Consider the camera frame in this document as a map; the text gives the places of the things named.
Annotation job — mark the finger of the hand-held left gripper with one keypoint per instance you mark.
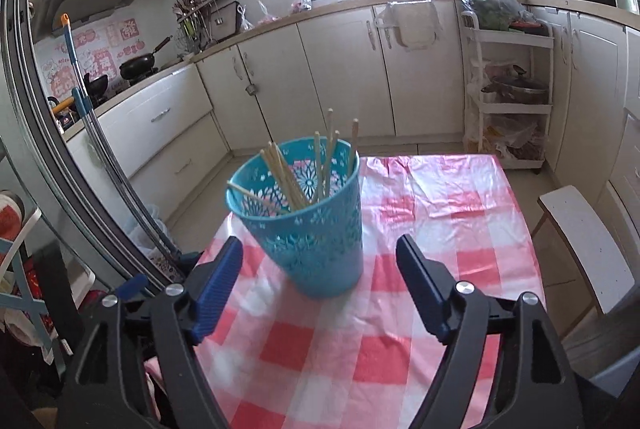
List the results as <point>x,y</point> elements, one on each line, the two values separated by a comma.
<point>134,285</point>

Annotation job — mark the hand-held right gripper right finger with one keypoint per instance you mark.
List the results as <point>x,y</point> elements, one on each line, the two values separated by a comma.
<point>422,289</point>

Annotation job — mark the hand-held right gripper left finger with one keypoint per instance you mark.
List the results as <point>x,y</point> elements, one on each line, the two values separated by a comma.
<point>220,284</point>

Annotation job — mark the teal perforated plastic basket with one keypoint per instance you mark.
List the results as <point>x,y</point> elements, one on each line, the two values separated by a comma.
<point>320,259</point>

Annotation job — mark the bundle of wooden chopsticks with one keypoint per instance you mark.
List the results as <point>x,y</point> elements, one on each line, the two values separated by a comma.
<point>285,179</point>

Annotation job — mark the white blue storage shelf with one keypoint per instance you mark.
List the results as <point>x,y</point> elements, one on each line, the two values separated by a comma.
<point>20,269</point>

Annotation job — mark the translucent plastic bag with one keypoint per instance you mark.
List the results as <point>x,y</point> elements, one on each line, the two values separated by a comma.
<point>147,231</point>

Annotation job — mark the red white checkered tablecloth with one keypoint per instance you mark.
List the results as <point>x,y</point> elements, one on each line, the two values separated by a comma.
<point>350,359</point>

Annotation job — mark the crumpled plastic bags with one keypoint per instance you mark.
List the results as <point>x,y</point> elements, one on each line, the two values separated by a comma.
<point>510,139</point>

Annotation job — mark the white wooden stool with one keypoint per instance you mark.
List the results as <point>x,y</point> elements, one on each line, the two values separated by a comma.
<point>590,239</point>

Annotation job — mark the black cooking pot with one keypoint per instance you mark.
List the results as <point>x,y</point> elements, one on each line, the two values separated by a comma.
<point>96,88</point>

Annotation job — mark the white rolling cart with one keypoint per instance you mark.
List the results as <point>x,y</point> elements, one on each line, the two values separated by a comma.
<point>510,108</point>

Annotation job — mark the dark pot with lid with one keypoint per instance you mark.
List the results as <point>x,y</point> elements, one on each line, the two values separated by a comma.
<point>515,91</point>

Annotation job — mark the black wok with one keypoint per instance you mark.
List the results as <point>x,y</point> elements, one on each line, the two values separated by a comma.
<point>137,66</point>

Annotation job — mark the cream base cabinet run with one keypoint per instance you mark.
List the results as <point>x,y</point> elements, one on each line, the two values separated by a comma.
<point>340,74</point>

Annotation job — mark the blue orange squeeze mop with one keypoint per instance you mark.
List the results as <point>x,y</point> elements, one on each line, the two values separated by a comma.
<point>75,59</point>

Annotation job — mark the grey rectangular tray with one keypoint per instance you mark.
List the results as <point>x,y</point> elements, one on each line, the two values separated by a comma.
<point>225,21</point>

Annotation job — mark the white hanging waste bin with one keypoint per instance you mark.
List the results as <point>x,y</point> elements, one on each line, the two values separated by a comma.
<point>412,26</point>

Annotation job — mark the clear plastic food bag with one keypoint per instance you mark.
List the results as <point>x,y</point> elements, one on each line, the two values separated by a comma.
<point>246,20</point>
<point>269,16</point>

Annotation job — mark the plastic bag of greens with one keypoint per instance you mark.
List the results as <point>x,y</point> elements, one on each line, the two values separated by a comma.
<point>492,6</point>

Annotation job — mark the pink plastic bag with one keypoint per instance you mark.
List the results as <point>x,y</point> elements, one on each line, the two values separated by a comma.
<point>301,4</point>

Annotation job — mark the pink wall stickers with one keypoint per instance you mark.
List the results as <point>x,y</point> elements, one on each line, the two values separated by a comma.
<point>105,49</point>

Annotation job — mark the wall utensil rack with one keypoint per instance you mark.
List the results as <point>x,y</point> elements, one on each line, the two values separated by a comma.
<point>200,9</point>

